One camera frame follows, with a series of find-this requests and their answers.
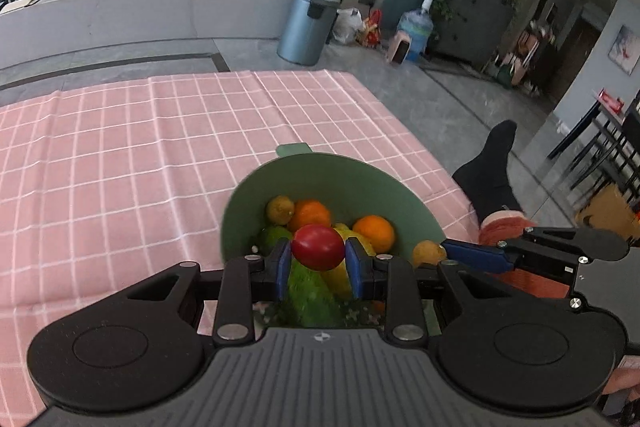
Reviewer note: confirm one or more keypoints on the framed wall picture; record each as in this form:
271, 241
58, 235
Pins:
625, 49

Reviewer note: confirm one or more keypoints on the red tomato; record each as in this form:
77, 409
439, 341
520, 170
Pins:
317, 248

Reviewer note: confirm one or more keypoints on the person's leg in pink trousers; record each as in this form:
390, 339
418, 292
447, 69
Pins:
500, 229

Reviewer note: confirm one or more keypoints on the black dining chair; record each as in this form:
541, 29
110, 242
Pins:
607, 142

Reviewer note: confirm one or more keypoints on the red bag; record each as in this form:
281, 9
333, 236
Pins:
370, 32

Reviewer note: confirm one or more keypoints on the cluttered storage rack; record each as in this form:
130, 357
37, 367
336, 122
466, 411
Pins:
525, 57

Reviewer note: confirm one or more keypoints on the person's foot in black sock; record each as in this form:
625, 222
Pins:
490, 177

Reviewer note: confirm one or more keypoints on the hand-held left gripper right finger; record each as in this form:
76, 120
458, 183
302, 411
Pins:
354, 269

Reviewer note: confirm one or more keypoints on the white plastic bag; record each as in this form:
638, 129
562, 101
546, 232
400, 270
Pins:
346, 27

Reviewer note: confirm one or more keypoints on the large orange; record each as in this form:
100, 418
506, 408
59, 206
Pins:
310, 214
374, 233

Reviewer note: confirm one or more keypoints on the pink plastic stool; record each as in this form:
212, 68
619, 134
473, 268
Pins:
400, 49

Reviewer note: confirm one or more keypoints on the green strainer bowl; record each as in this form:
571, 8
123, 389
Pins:
320, 179

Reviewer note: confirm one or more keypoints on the green cucumber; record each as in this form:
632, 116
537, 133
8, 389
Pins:
312, 299

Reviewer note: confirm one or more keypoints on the small brown round fruit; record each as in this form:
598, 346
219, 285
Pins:
427, 253
280, 208

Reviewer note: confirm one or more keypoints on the wooden stool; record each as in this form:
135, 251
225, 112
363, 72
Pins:
607, 209

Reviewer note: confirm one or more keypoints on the pink checked tablecloth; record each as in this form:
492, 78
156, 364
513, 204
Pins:
125, 157

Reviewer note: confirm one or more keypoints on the dark grey cabinet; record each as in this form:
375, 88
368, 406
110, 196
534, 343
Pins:
470, 27

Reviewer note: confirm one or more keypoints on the grey pedal trash can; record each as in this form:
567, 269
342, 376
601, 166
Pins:
305, 29

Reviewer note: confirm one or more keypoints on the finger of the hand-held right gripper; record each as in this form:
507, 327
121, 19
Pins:
475, 255

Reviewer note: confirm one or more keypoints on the blue water jug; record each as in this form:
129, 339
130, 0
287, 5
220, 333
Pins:
416, 29

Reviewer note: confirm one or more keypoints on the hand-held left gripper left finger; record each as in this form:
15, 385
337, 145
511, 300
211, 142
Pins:
284, 272

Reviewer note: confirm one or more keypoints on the grey stone media console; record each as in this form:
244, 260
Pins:
125, 14

